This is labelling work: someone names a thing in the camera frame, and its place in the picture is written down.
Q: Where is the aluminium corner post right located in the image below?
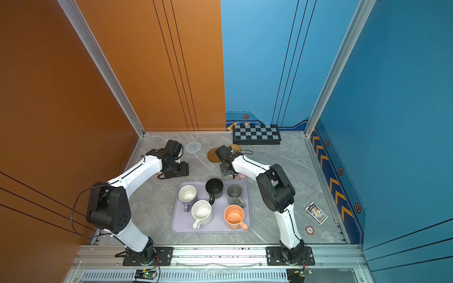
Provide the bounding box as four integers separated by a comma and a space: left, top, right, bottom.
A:
304, 0, 376, 138

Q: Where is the woven rattan round coaster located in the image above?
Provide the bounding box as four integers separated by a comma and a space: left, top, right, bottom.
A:
227, 144, 242, 153

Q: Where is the white mug purple handle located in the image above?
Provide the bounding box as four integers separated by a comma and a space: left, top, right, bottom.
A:
178, 185, 197, 212

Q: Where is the small red round token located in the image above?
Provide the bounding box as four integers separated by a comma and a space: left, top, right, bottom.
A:
305, 226, 315, 235

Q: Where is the left green circuit board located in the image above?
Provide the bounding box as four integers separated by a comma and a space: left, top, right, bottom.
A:
133, 269, 158, 283

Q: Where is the lavender serving tray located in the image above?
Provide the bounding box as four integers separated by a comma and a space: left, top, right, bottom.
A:
170, 180, 252, 234

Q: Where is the brown wooden round coaster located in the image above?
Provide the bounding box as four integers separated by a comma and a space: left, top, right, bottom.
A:
207, 148, 220, 163

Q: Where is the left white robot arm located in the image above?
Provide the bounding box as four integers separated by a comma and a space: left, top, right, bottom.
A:
86, 140, 189, 266

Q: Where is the black mug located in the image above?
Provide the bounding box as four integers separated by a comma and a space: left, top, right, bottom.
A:
205, 178, 224, 205

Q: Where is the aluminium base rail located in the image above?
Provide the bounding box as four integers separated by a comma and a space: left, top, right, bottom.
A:
65, 244, 374, 283

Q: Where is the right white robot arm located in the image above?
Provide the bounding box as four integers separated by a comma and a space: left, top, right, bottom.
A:
215, 146, 309, 265

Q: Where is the orange mug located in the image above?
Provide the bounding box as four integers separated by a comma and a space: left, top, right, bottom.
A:
224, 205, 249, 232

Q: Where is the right green circuit board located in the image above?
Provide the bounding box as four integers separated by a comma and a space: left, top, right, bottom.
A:
286, 268, 313, 283

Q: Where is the aluminium corner post left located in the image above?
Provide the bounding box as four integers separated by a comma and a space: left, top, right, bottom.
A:
58, 0, 146, 137

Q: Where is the black checkered chess board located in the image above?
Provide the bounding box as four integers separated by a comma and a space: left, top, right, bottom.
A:
232, 124, 281, 145

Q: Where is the aluminium corner post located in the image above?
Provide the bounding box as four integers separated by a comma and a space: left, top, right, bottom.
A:
58, 0, 146, 137
304, 0, 376, 138

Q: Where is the clear glass round coaster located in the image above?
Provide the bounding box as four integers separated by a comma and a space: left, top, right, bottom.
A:
185, 141, 202, 154

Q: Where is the grey mug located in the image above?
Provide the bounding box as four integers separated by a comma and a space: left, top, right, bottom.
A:
226, 184, 246, 209

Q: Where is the card deck box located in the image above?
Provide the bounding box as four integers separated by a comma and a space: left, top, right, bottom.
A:
305, 202, 329, 225

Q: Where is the white cream mug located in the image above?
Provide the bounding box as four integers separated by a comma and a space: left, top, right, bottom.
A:
191, 200, 213, 230

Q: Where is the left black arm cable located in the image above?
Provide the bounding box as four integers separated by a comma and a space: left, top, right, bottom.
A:
70, 185, 114, 238

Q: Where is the green circuit board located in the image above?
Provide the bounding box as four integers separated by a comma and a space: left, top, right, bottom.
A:
286, 268, 313, 283
133, 269, 158, 283

